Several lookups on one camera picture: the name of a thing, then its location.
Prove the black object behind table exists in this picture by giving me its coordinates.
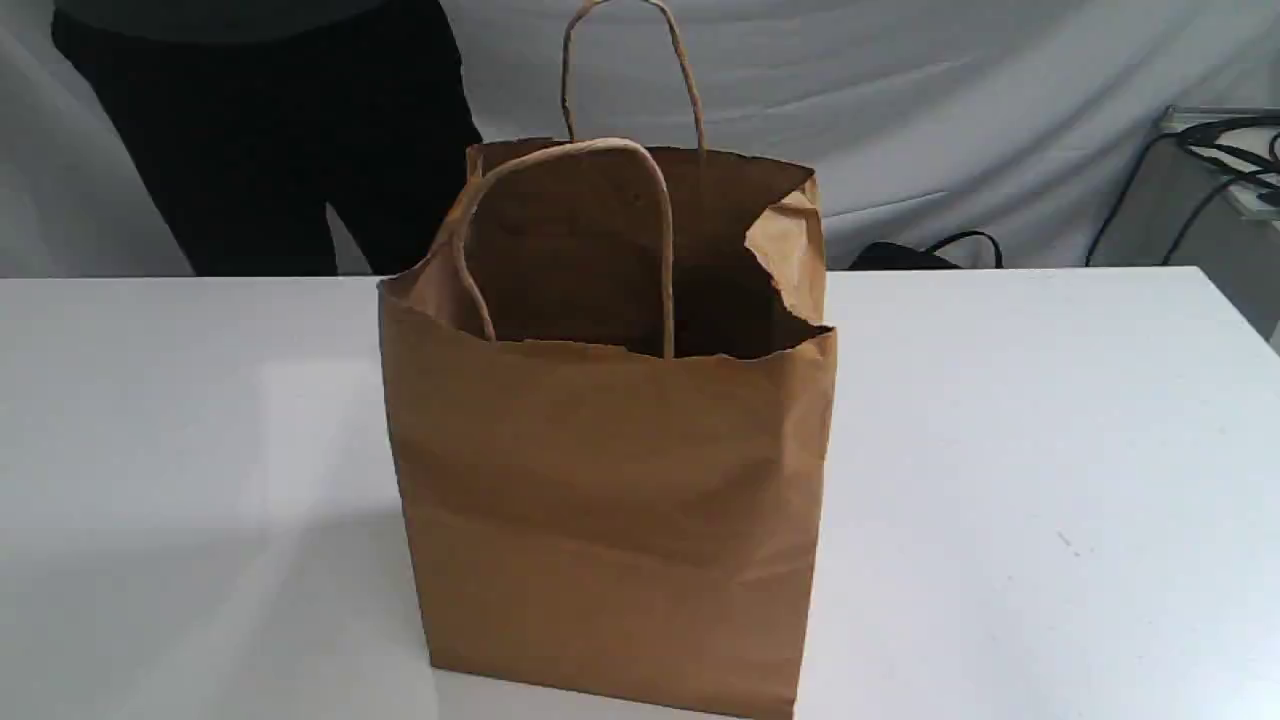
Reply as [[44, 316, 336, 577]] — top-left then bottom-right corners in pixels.
[[845, 231, 1006, 272]]

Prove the brown paper bag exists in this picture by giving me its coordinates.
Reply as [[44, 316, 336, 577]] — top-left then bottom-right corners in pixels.
[[379, 1, 838, 719]]

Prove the black cable bundle right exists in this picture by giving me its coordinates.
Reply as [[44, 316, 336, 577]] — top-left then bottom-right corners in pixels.
[[1085, 111, 1280, 268]]

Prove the person in dark clothes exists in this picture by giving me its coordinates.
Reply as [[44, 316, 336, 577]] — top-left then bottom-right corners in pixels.
[[50, 1, 483, 277]]

